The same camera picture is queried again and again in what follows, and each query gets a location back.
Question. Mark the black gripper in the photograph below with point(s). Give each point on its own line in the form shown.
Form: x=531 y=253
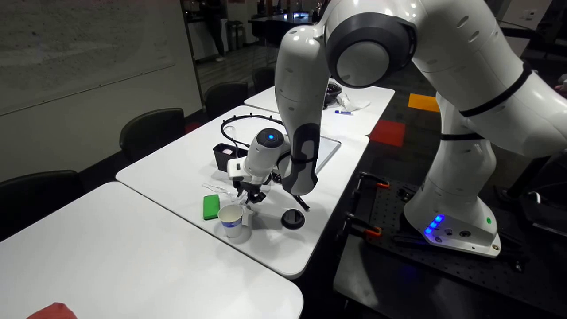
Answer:
x=254 y=192

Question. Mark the small framed whiteboard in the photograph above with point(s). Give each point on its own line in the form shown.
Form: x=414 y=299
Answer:
x=327 y=152

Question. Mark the blue whiteboard marker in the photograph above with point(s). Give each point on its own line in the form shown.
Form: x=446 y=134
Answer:
x=345 y=113

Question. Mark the red cloth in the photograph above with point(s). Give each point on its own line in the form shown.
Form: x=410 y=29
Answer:
x=56 y=311

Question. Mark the clear plastic wrapper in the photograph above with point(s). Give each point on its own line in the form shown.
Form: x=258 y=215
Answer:
x=354 y=106

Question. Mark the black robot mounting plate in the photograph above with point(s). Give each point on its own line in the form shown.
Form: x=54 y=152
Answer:
x=529 y=269

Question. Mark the round black cap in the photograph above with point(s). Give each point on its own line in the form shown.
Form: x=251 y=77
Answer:
x=293 y=219

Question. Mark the clear plastic spoon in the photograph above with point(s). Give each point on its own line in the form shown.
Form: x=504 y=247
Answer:
x=224 y=192

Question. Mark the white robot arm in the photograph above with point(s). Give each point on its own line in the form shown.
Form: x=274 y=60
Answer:
x=487 y=98

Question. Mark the black slotted ladle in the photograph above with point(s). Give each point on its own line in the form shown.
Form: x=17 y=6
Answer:
x=302 y=203

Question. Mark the white paper cup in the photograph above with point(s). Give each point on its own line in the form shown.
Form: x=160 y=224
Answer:
x=233 y=223

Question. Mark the green eraser block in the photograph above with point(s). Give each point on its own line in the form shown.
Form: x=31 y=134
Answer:
x=210 y=207

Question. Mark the black office chair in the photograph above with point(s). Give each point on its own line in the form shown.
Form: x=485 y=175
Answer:
x=150 y=132
x=224 y=97
x=31 y=198

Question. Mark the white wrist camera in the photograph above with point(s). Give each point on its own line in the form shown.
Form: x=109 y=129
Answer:
x=237 y=168

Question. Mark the orange black clamp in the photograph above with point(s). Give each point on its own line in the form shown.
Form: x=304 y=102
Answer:
x=361 y=228
x=366 y=178

